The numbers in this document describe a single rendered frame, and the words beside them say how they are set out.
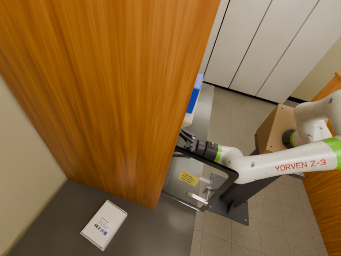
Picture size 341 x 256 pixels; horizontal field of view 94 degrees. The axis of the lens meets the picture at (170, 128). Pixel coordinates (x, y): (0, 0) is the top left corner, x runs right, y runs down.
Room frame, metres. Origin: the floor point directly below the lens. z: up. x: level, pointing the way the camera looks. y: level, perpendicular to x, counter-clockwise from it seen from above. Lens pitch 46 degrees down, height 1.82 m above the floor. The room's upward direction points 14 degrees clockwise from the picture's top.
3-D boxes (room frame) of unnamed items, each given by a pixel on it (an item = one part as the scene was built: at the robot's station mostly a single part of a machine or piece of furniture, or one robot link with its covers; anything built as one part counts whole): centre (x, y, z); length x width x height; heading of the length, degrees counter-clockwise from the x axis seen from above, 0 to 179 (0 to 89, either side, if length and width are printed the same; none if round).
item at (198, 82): (0.43, -0.01, 1.56); 0.10 x 0.10 x 0.09; 84
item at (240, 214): (0.88, -0.87, 0.45); 0.48 x 0.48 x 0.90; 82
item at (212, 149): (0.51, -0.21, 1.21); 0.09 x 0.06 x 0.12; 175
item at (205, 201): (0.28, -0.17, 1.20); 0.10 x 0.05 x 0.03; 77
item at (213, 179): (0.33, -0.11, 1.19); 0.30 x 0.01 x 0.40; 77
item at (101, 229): (0.15, 0.18, 0.96); 0.16 x 0.12 x 0.04; 162
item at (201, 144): (0.51, -0.14, 1.21); 0.09 x 0.08 x 0.07; 85
